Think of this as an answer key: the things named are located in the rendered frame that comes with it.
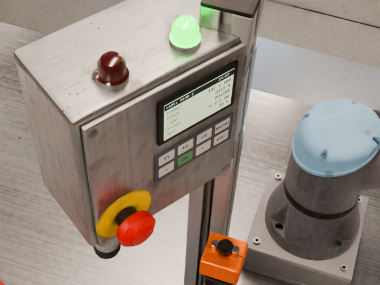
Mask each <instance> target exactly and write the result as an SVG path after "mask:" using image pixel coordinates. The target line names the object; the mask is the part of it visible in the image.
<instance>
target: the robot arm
mask: <svg viewBox="0 0 380 285"><path fill-rule="evenodd" d="M377 188H380V109H374V110H372V109H371V108H369V107H368V106H366V105H364V104H363V103H360V102H359V103H358V104H354V103H353V101H352V100H347V99H335V100H328V101H325V102H321V103H319V104H317V105H315V106H314V107H312V108H311V109H310V110H308V111H307V112H306V113H305V115H304V116H303V117H302V119H301V121H300V123H299V126H298V128H297V130H296V132H295V134H294V136H293V140H292V150H291V155H290V159H289V162H288V166H287V171H286V175H285V178H284V179H283V180H282V181H281V183H280V184H279V185H278V186H277V187H276V189H275V190H273V192H272V193H271V195H270V197H269V199H268V202H267V206H266V210H265V223H266V227H267V230H268V232H269V234H270V235H271V237H272V238H273V240H274V241H275V242H276V243H277V244H278V245H279V246H280V247H281V248H283V249H284V250H285V251H287V252H288V253H290V254H292V255H294V256H297V257H300V258H303V259H306V260H315V261H322V260H329V259H332V258H335V257H338V256H340V255H342V254H343V253H345V252H346V251H347V250H349V248H350V247H351V246H352V244H353V243H354V241H355V238H356V236H357V233H358V231H359V227H360V213H359V205H358V199H359V197H360V194H361V192H363V191H368V190H371V189H377Z"/></svg>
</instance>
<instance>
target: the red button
mask: <svg viewBox="0 0 380 285"><path fill-rule="evenodd" d="M115 223H116V224H117V225H118V226H119V227H118V229H117V232H116V238H117V239H118V241H119V242H120V243H121V245H122V246H124V247H135V246H138V245H140V244H142V243H143V242H145V241H146V240H147V239H148V238H149V237H150V236H151V234H152V233H153V230H154V226H155V223H156V220H155V218H154V217H153V216H152V215H151V213H150V212H148V211H145V210H142V211H137V210H136V209H135V208H134V207H133V206H129V207H126V208H124V209H123V210H121V211H120V212H119V213H118V215H117V216H116V217H115Z"/></svg>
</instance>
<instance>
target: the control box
mask: <svg viewBox="0 0 380 285"><path fill-rule="evenodd" d="M200 2H201V0H124V1H122V2H120V3H117V4H115V5H113V6H111V7H109V8H107V9H104V10H102V11H100V12H98V13H96V14H94V15H91V16H89V17H87V18H85V19H83V20H81V21H78V22H76V23H74V24H71V25H69V26H67V27H65V28H63V29H61V30H59V31H56V32H54V33H52V34H50V35H48V36H45V37H43V38H41V39H39V40H37V41H35V42H32V43H30V44H28V45H25V46H23V47H21V48H20V49H17V50H16V51H15V52H14V57H15V62H16V67H17V70H18V75H19V79H20V84H21V88H22V92H23V96H24V101H25V105H26V109H27V113H28V118H29V123H30V126H31V130H32V135H33V140H34V144H35V147H36V152H37V157H38V161H39V165H40V169H41V174H42V178H43V182H44V185H45V186H46V187H47V189H48V190H49V192H50V193H51V194H52V195H53V197H54V198H55V199H56V201H57V202H58V204H59V205H60V206H61V208H62V209H63V210H64V212H65V213H66V214H67V216H68V217H69V219H70V220H71V221H72V223H73V224H74V225H75V227H76V228H77V229H78V230H79V232H80V233H81V234H82V236H83V238H84V239H85V240H86V241H87V243H88V244H89V245H91V246H95V245H98V246H99V247H101V246H103V245H105V244H107V243H108V242H110V241H112V240H113V239H115V238H116V232H117V229H118V227H119V226H118V225H117V224H116V223H115V217H116V216H117V215H118V213H119V212H120V211H121V210H123V209H124V208H126V207H129V206H133V207H134V208H135V209H136V210H137V211H142V210H145V211H148V212H150V213H151V215H155V214H156V213H158V212H159V211H161V210H162V209H164V208H166V207H168V206H169V205H171V204H173V203H174V202H175V201H177V200H179V199H181V198H182V197H184V196H186V195H187V194H189V193H191V192H192V191H194V190H195V189H197V188H199V187H200V186H202V185H204V184H205V183H207V182H209V181H210V180H212V179H214V178H215V177H217V176H218V175H220V174H222V173H223V172H225V171H227V170H228V169H230V166H231V157H232V149H233V144H234V136H235V128H236V120H237V115H238V107H239V98H240V90H241V82H242V77H243V69H244V61H245V52H246V48H247V46H246V44H245V43H243V42H241V39H240V37H238V36H237V35H235V34H231V25H229V24H225V23H220V24H219V29H218V30H215V29H211V28H207V27H203V26H200V25H199V32H200V34H201V44H200V46H199V48H198V49H196V50H195V51H192V52H189V53H182V52H179V51H176V50H174V49H173V48H172V47H171V46H170V43H169V34H170V32H171V31H172V24H173V22H174V21H175V20H176V19H177V18H178V17H180V16H182V15H189V16H191V17H193V18H194V19H195V20H196V21H197V22H198V24H199V19H200ZM108 51H115V52H117V53H119V54H120V55H121V56H123V57H124V59H125V60H126V66H127V68H128V70H129V81H128V83H127V84H126V85H125V86H124V87H122V88H120V89H117V90H107V89H103V88H102V87H100V86H99V85H98V84H97V82H96V69H97V61H98V59H99V58H100V56H101V55H102V54H103V53H105V52H108ZM236 59H237V60H238V61H239V65H238V70H237V79H236V88H235V97H234V104H233V105H232V106H230V107H228V108H226V109H224V110H223V111H221V112H219V113H217V114H215V115H214V116H212V117H210V118H209V119H207V120H205V121H203V122H201V123H200V124H198V125H196V126H194V127H193V128H191V129H189V130H187V131H185V132H184V133H182V134H180V135H179V136H177V137H175V138H173V139H171V140H170V141H168V142H166V143H164V144H162V145H161V146H158V145H157V102H158V101H159V100H161V99H163V98H165V97H167V96H169V95H171V94H173V93H175V92H176V91H178V90H180V89H182V88H184V87H186V86H187V85H190V84H192V83H193V82H195V81H197V80H199V79H201V78H202V77H204V76H206V75H208V74H210V73H212V72H214V71H216V70H217V69H219V68H221V67H223V66H225V65H227V64H229V63H231V62H233V61H234V60H236ZM232 112H234V117H233V122H232V131H231V138H230V139H229V140H227V141H225V142H224V143H222V144H220V145H218V146H217V147H215V148H214V149H212V150H210V151H208V152H207V153H205V154H203V155H202V156H200V157H198V158H196V159H195V160H193V161H192V162H190V163H188V164H186V165H185V166H183V167H181V168H180V169H178V170H176V171H174V172H173V173H171V174H170V175H168V176H166V177H164V178H163V179H161V180H159V181H157V182H156V183H155V182H154V156H156V155H158V154H160V153H162V152H163V151H165V150H166V149H168V148H170V147H172V146H174V145H175V144H177V143H179V142H181V141H182V140H184V139H186V138H188V137H190V136H191V135H193V134H195V133H196V132H198V131H200V130H202V129H203V128H205V127H207V126H209V125H211V124H212V123H214V122H216V121H218V120H219V119H221V118H223V117H224V116H226V115H228V114H230V113H232Z"/></svg>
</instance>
